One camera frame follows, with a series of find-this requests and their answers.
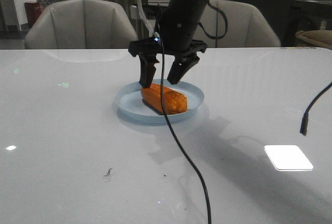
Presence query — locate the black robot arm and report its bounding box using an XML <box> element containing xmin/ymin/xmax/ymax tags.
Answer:
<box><xmin>129</xmin><ymin>0</ymin><xmax>209</xmax><ymax>88</ymax></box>

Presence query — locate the black cable from gripper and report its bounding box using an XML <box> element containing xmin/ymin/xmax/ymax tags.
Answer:
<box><xmin>154</xmin><ymin>19</ymin><xmax>212</xmax><ymax>224</ymax></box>

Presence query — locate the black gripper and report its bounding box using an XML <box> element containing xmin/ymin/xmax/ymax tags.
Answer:
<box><xmin>128</xmin><ymin>37</ymin><xmax>208</xmax><ymax>88</ymax></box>

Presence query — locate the light blue round plate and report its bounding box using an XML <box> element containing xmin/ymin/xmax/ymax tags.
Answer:
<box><xmin>115</xmin><ymin>80</ymin><xmax>204</xmax><ymax>125</ymax></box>

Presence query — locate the brown cushioned seat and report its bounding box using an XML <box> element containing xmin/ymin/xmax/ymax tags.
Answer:
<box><xmin>295</xmin><ymin>30</ymin><xmax>331</xmax><ymax>50</ymax></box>

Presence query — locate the grey upholstered chair left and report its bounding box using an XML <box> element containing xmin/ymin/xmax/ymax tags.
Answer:
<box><xmin>24</xmin><ymin>0</ymin><xmax>137</xmax><ymax>49</ymax></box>

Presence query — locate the grey upholstered chair right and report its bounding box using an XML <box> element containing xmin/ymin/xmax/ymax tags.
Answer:
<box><xmin>193</xmin><ymin>0</ymin><xmax>281</xmax><ymax>48</ymax></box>

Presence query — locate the grey upholstered chair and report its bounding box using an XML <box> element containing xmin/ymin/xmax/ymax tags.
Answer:
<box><xmin>193</xmin><ymin>0</ymin><xmax>281</xmax><ymax>48</ymax></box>
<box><xmin>24</xmin><ymin>0</ymin><xmax>137</xmax><ymax>49</ymax></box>

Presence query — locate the black cable at right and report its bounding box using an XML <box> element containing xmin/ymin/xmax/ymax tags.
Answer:
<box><xmin>299</xmin><ymin>80</ymin><xmax>332</xmax><ymax>136</ymax></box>

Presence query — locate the red bin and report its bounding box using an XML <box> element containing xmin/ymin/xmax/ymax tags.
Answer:
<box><xmin>24</xmin><ymin>2</ymin><xmax>42</xmax><ymax>27</ymax></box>

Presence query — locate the orange toy corn cob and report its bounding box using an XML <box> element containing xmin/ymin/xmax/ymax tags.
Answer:
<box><xmin>141</xmin><ymin>83</ymin><xmax>188</xmax><ymax>115</ymax></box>

